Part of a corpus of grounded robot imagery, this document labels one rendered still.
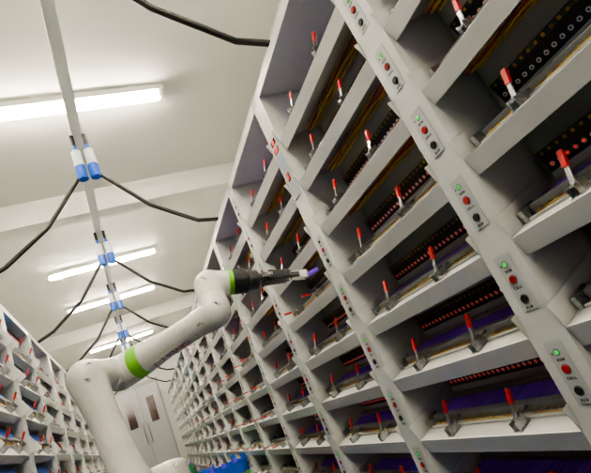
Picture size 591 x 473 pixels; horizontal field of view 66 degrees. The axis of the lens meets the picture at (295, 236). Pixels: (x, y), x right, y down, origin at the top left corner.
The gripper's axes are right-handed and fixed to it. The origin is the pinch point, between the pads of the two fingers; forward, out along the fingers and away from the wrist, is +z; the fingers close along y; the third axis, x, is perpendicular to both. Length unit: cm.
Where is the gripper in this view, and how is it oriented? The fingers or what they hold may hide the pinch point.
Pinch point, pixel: (297, 275)
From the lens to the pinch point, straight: 177.1
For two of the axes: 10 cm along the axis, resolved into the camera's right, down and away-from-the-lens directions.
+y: -2.8, 4.2, 8.6
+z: 9.4, -0.7, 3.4
